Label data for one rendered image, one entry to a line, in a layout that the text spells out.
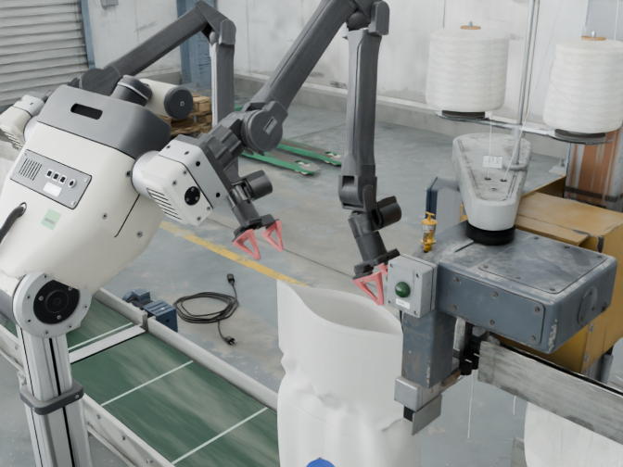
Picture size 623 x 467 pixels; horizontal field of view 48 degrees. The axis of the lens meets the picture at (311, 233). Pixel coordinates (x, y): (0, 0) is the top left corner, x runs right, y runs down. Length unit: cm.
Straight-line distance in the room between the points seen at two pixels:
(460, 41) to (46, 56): 786
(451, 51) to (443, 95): 9
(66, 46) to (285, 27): 262
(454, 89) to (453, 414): 191
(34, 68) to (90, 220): 767
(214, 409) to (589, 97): 165
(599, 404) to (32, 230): 111
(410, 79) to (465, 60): 629
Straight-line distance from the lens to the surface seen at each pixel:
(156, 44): 191
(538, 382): 144
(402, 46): 777
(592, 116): 137
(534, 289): 119
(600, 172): 162
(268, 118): 135
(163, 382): 267
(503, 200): 133
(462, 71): 147
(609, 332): 165
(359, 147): 153
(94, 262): 145
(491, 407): 322
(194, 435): 240
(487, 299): 123
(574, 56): 137
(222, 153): 130
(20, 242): 150
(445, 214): 171
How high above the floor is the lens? 185
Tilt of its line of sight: 22 degrees down
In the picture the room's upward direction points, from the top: straight up
